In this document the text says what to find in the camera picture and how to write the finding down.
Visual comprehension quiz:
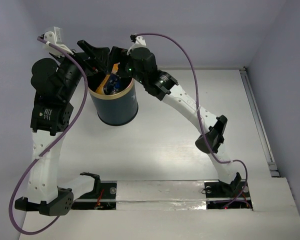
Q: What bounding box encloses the large orange labelled bottle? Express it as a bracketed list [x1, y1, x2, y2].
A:
[94, 63, 119, 95]

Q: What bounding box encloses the blue label water bottle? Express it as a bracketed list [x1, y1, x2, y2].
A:
[103, 74, 120, 95]

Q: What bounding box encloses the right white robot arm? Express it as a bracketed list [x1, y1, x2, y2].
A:
[108, 46, 242, 197]

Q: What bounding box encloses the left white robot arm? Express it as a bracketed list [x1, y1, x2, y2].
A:
[8, 38, 108, 217]

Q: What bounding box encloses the dark blue gold-rimmed bin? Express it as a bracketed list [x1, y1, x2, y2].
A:
[87, 72, 139, 126]

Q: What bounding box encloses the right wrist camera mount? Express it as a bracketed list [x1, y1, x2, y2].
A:
[126, 34, 147, 56]

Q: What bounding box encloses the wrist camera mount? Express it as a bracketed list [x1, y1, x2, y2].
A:
[39, 26, 74, 58]
[126, 34, 147, 56]

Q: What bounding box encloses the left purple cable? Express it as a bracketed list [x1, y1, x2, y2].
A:
[8, 36, 88, 235]

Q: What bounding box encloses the purple cable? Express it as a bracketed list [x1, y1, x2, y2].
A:
[129, 32, 248, 210]
[8, 36, 88, 235]

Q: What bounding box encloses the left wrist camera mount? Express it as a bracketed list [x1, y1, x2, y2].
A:
[39, 26, 74, 58]

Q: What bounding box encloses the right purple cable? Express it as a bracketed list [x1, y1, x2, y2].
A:
[129, 32, 248, 210]

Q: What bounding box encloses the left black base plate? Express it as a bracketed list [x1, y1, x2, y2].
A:
[71, 181, 117, 210]

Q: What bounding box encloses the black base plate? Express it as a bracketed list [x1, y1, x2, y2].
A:
[201, 181, 253, 210]
[71, 181, 117, 210]

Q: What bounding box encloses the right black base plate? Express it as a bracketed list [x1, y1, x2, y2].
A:
[201, 181, 253, 210]

